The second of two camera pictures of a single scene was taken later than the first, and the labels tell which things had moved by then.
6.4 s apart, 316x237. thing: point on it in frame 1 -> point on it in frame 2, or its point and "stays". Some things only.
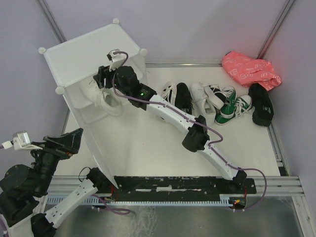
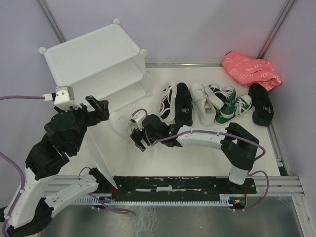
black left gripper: x=70 y=142 -> x=101 y=113
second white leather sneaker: x=202 y=104 stays
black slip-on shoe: x=183 y=98 stays
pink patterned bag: x=247 y=70 stays
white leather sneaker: x=89 y=95 -> x=120 y=123
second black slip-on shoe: x=263 y=111 stays
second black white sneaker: x=217 y=97 stays
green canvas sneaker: x=227 y=111 stays
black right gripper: x=103 y=73 -> x=137 y=137
